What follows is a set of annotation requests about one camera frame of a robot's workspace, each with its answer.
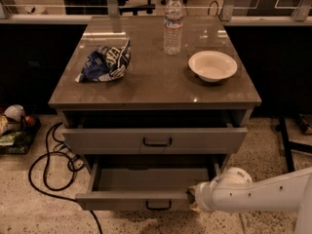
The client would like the black floor cable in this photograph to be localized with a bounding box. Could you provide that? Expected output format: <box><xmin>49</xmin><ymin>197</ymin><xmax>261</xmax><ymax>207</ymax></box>
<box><xmin>27</xmin><ymin>121</ymin><xmax>104</xmax><ymax>234</ymax></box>

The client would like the blue white chip bag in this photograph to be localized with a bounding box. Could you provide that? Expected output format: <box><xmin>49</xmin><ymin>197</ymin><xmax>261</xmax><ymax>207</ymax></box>
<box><xmin>75</xmin><ymin>39</ymin><xmax>132</xmax><ymax>83</ymax></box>

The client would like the grey drawer cabinet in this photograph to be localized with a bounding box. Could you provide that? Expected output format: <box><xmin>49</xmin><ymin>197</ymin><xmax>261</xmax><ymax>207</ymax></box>
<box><xmin>49</xmin><ymin>16</ymin><xmax>260</xmax><ymax>170</ymax></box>

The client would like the black stand leg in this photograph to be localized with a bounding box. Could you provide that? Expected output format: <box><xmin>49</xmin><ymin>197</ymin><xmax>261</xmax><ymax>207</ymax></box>
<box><xmin>276</xmin><ymin>117</ymin><xmax>312</xmax><ymax>173</ymax></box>

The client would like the clear plastic water bottle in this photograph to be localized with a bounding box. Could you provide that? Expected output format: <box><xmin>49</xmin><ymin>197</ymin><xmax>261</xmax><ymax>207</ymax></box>
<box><xmin>164</xmin><ymin>0</ymin><xmax>184</xmax><ymax>56</ymax></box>

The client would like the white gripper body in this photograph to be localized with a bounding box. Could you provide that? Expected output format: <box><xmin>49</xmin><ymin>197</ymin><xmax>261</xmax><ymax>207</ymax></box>
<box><xmin>195</xmin><ymin>182</ymin><xmax>215</xmax><ymax>213</ymax></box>

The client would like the tray of assorted objects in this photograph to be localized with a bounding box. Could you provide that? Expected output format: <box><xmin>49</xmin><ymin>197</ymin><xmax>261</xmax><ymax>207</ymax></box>
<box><xmin>0</xmin><ymin>104</ymin><xmax>41</xmax><ymax>155</ymax></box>

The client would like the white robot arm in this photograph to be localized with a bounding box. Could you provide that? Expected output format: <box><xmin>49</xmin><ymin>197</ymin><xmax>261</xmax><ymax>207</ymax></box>
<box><xmin>187</xmin><ymin>168</ymin><xmax>312</xmax><ymax>234</ymax></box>

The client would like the grey drawer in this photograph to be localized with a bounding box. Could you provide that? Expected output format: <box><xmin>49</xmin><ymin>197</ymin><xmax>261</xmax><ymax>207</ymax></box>
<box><xmin>75</xmin><ymin>154</ymin><xmax>219</xmax><ymax>212</ymax></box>
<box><xmin>63</xmin><ymin>110</ymin><xmax>247</xmax><ymax>155</ymax></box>

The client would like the white bowl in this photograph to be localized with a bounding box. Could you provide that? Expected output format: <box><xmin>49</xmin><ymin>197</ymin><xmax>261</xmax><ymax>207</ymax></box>
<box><xmin>188</xmin><ymin>51</ymin><xmax>238</xmax><ymax>83</ymax></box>

